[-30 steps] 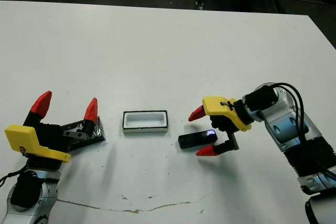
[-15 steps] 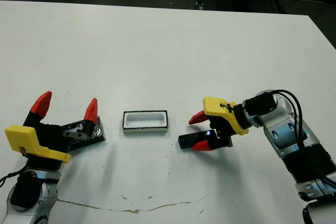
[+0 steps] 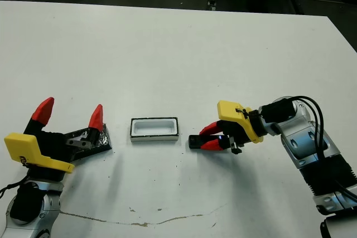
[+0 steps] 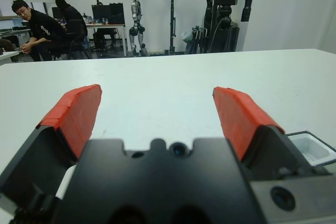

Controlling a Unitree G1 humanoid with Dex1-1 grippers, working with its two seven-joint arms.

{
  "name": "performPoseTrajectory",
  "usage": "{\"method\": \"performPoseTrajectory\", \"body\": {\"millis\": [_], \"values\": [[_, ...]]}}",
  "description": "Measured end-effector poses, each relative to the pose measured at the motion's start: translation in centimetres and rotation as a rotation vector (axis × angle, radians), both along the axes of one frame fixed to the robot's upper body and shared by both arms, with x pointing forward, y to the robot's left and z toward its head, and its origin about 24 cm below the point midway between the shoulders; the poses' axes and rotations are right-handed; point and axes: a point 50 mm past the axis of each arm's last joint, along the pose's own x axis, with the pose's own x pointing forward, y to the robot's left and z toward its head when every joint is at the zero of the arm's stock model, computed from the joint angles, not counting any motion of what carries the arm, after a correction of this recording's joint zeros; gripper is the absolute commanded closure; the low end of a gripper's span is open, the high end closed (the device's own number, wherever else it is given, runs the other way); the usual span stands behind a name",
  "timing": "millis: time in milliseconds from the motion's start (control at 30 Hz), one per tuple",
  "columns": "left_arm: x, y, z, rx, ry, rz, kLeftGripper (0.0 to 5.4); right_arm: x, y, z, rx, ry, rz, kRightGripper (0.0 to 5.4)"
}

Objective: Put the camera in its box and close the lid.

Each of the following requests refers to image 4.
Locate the silver humanoid robot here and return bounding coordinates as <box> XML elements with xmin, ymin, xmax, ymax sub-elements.
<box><xmin>128</xmin><ymin>0</ymin><xmax>148</xmax><ymax>57</ymax></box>

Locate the large black robot rig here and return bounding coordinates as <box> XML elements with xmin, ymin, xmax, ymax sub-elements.
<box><xmin>203</xmin><ymin>0</ymin><xmax>258</xmax><ymax>53</ymax></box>

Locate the seated person with glasses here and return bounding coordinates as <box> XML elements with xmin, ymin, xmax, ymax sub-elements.
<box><xmin>11</xmin><ymin>0</ymin><xmax>68</xmax><ymax>62</ymax></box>

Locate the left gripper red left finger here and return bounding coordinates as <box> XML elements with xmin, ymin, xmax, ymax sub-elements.
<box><xmin>0</xmin><ymin>84</ymin><xmax>103</xmax><ymax>206</ymax></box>

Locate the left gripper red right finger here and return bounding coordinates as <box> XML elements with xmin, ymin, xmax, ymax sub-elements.
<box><xmin>212</xmin><ymin>86</ymin><xmax>329</xmax><ymax>182</ymax></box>

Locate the black computer monitor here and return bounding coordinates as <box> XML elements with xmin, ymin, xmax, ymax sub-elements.
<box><xmin>91</xmin><ymin>4</ymin><xmax>111</xmax><ymax>25</ymax></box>

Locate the white camera box base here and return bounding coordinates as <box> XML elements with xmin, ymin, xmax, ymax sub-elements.
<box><xmin>285</xmin><ymin>130</ymin><xmax>336</xmax><ymax>167</ymax></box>

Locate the black crane stand yellow hook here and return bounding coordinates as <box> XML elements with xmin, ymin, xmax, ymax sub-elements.
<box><xmin>156</xmin><ymin>0</ymin><xmax>187</xmax><ymax>56</ymax></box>

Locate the black office chair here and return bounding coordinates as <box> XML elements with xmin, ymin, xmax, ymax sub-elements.
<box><xmin>49</xmin><ymin>19</ymin><xmax>93</xmax><ymax>60</ymax></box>

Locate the white office desk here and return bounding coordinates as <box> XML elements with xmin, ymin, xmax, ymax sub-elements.
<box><xmin>86</xmin><ymin>23</ymin><xmax>127</xmax><ymax>57</ymax></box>

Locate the long-haired person in black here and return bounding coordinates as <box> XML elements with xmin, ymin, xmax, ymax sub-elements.
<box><xmin>54</xmin><ymin>0</ymin><xmax>89</xmax><ymax>37</ymax></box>

